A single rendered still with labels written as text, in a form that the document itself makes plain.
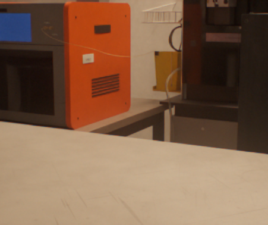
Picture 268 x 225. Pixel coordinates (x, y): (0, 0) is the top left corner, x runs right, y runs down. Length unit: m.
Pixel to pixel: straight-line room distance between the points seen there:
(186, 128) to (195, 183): 1.55
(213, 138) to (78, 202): 1.60
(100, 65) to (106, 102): 0.14
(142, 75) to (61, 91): 1.83
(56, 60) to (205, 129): 0.69
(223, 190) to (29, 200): 0.23
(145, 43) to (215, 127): 1.54
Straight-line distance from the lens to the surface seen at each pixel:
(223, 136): 2.17
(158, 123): 2.40
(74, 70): 1.83
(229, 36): 2.19
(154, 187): 0.66
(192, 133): 2.21
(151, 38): 3.59
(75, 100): 1.84
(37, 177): 0.71
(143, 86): 3.64
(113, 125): 1.96
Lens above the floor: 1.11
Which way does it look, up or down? 11 degrees down
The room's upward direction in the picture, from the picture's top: straight up
